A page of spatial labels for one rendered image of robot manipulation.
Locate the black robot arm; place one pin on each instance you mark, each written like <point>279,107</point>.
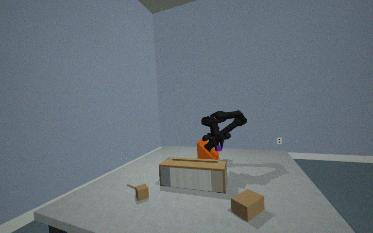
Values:
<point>221,116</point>

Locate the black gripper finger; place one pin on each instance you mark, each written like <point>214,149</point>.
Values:
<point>221,142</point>
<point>213,142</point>

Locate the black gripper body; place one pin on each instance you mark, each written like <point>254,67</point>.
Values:
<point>215,134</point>

